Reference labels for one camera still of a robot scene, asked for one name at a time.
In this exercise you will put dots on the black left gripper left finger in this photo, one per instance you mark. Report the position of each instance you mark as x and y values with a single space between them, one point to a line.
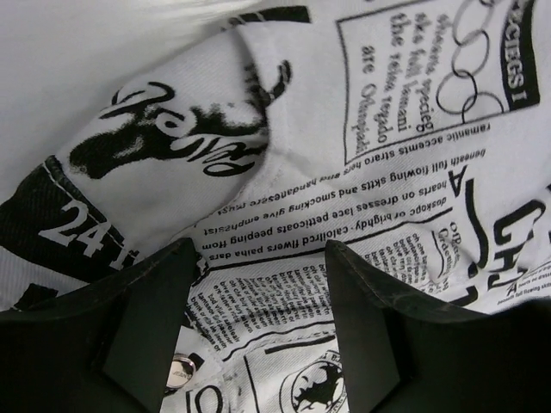
106 347

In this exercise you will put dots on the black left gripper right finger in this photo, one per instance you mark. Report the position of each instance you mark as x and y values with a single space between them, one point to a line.
405 351

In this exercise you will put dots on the newspaper print trousers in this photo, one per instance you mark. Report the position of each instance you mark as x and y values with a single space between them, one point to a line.
416 132

